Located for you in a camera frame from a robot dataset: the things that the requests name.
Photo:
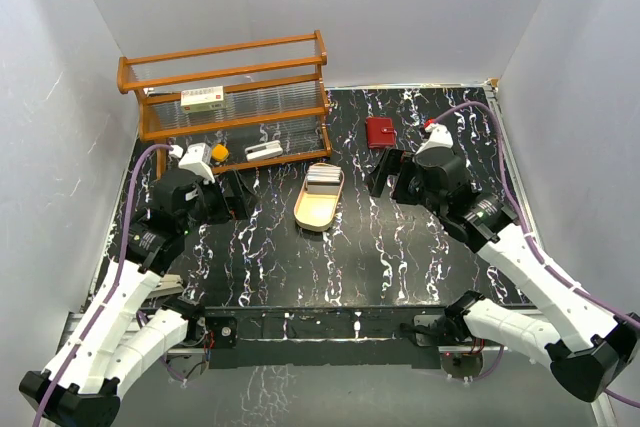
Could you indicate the white stapler-like object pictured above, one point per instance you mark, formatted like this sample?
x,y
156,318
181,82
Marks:
x,y
264,151

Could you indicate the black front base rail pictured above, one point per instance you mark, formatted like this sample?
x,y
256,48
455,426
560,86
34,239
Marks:
x,y
320,336

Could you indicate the white red box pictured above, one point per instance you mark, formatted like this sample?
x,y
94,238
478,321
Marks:
x,y
202,99

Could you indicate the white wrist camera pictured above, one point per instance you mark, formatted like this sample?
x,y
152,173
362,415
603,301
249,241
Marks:
x,y
195,158
437,135

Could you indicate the red leather card holder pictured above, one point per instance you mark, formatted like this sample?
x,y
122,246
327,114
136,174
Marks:
x,y
380,132

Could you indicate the beige oval tray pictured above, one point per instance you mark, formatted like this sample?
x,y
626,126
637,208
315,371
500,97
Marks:
x,y
316,205

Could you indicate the wooden shelf rack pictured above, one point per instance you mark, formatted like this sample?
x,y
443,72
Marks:
x,y
274,90

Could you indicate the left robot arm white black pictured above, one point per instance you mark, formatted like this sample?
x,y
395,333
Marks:
x,y
85,382

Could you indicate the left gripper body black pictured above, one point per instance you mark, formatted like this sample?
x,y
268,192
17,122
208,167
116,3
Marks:
x,y
215,206

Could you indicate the yellow square object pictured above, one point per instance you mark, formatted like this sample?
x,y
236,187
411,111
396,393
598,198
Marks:
x,y
219,153

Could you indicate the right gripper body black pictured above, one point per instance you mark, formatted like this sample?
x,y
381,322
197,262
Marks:
x,y
409,188

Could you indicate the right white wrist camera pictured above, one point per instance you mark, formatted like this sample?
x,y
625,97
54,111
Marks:
x,y
437,135

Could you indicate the stack of credit cards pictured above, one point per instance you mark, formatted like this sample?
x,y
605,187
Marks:
x,y
324,174

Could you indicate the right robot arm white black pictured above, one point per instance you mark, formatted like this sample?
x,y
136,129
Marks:
x,y
584,344

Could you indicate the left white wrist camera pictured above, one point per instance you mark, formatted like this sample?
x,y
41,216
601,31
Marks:
x,y
195,158

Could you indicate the aluminium frame rail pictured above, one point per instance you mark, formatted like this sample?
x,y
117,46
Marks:
x,y
602,407

